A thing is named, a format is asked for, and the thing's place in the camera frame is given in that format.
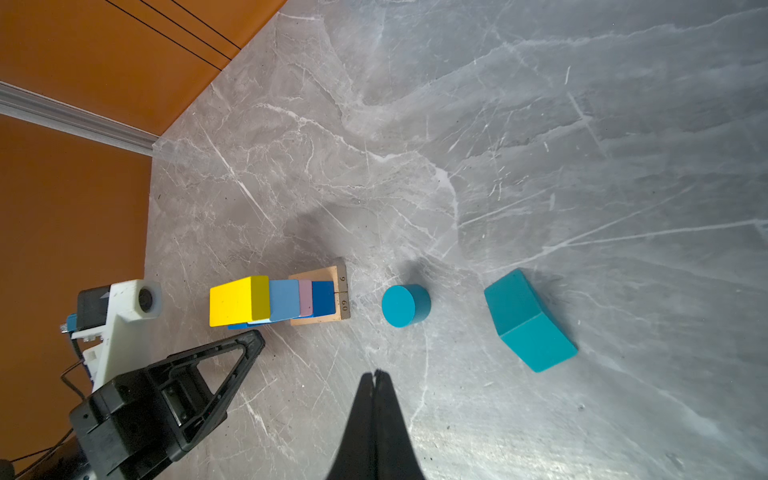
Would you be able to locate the teal wood block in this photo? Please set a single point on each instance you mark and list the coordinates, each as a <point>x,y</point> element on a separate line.
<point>525,324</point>

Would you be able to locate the pink wood block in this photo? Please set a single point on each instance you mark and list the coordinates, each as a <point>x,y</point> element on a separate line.
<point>305,298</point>

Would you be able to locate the dark blue wood cube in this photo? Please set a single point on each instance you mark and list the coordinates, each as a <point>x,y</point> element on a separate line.
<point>324,302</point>

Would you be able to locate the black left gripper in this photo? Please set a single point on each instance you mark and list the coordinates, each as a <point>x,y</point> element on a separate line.
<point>138,423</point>

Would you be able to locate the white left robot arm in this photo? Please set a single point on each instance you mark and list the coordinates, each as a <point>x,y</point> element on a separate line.
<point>66,460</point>

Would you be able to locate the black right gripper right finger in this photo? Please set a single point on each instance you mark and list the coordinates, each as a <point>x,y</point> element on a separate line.
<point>394,454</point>

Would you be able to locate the teal wood cylinder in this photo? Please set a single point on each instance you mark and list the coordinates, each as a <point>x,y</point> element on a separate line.
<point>406,305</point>

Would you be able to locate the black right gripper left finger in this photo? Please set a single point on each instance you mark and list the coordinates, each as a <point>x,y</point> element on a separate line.
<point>355,458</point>

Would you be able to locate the light blue cube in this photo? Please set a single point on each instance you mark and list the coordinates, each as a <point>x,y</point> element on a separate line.
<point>284,296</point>

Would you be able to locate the natural wood block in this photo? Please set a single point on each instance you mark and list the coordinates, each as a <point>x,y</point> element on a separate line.
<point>337,275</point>

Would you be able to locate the yellow wood block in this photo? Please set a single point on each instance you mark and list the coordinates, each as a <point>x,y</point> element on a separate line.
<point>243,301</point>

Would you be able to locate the aluminium corner post left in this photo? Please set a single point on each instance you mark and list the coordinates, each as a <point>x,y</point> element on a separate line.
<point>40,110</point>

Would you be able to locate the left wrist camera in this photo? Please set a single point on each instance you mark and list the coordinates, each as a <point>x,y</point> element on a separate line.
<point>110,328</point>

